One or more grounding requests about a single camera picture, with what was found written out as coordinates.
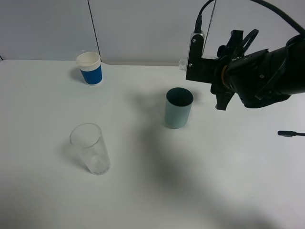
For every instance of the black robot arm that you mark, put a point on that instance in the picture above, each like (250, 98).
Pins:
(282, 71)

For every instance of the clear green-label water bottle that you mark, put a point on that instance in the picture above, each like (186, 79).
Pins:
(183, 62)

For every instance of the clear drinking glass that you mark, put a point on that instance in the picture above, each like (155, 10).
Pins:
(87, 141)

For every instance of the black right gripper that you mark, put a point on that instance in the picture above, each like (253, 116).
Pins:
(238, 76)

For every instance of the blue white paper cup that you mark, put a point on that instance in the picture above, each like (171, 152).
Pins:
(90, 65)

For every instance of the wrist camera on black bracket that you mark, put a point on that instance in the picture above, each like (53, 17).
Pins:
(199, 68)

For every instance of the teal plastic cup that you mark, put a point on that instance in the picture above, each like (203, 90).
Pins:
(177, 108)

